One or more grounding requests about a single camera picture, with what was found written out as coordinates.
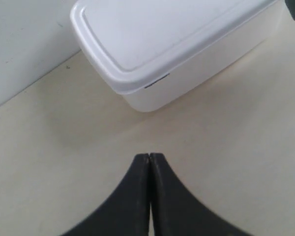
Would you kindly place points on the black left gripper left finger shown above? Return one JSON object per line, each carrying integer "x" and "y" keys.
{"x": 126, "y": 211}

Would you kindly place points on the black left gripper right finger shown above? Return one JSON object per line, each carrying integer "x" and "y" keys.
{"x": 176, "y": 211}

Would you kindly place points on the white lidded plastic container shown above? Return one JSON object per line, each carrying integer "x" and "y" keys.
{"x": 151, "y": 52}

